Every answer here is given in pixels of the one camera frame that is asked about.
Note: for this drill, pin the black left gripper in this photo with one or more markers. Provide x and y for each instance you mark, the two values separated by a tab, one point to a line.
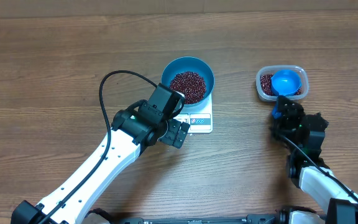
171	138

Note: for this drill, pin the blue plastic measuring scoop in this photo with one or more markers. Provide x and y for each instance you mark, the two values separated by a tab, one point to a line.
277	109

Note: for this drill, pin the white digital kitchen scale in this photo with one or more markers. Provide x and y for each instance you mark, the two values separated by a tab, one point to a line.
199	116

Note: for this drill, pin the clear plastic food container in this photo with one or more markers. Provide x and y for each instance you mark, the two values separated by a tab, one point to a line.
274	68

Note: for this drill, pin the red beans in bowl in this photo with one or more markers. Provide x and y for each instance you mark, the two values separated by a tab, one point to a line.
191	84

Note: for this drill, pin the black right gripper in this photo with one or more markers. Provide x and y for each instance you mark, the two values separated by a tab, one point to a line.
291	113

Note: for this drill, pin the teal metal bowl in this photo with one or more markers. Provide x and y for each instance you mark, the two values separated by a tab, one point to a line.
192	64

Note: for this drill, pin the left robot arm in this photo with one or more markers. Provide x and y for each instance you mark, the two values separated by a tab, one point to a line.
132	130

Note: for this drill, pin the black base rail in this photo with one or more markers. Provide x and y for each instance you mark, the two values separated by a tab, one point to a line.
249	219

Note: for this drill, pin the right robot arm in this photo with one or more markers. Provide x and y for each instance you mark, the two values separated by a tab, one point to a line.
308	172

